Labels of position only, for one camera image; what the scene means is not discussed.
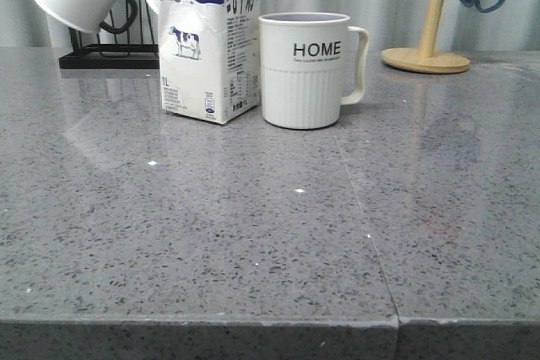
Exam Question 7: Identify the wooden mug tree stand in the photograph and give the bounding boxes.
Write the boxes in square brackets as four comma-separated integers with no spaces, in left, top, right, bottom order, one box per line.
[381,0,470,74]

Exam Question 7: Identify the black wire mug rack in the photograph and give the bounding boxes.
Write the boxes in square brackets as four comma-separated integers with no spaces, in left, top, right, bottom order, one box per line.
[59,0,159,69]

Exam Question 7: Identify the white blue milk carton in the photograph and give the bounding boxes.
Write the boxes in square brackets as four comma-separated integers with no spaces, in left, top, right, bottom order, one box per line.
[158,0,261,124]

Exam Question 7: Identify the white HOME cup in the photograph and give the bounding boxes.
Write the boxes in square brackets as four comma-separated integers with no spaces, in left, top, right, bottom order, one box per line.
[258,12,370,130]

